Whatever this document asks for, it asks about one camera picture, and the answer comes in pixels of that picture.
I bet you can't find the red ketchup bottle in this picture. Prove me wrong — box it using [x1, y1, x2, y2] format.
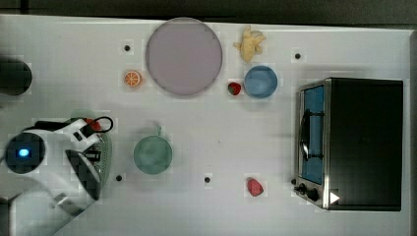
[85, 118, 101, 132]

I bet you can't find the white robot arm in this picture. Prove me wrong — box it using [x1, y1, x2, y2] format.
[4, 118, 101, 236]

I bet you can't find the green strainer basket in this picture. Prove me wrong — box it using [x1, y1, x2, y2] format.
[69, 109, 113, 189]

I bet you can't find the red strawberry toy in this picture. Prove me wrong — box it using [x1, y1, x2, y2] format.
[227, 82, 242, 95]

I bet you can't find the blue bowl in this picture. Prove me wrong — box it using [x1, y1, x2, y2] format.
[244, 65, 278, 99]

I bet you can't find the green cup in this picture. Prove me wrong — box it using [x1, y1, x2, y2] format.
[133, 126, 173, 175]

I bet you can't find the grey round plate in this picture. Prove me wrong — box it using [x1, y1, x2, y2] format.
[146, 18, 222, 96]

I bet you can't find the yellow banana toy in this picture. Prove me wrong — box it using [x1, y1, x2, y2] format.
[233, 26, 267, 63]

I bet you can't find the pink strawberry toy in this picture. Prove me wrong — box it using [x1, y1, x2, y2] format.
[246, 177, 264, 197]

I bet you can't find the orange slice toy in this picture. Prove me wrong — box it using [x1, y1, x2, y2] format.
[124, 71, 143, 88]

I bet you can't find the silver toaster oven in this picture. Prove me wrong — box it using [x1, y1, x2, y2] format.
[291, 78, 403, 211]

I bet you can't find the black frying pan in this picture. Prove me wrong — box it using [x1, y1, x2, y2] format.
[0, 58, 32, 95]

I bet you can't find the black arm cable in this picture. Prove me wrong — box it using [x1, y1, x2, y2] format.
[94, 116, 114, 134]

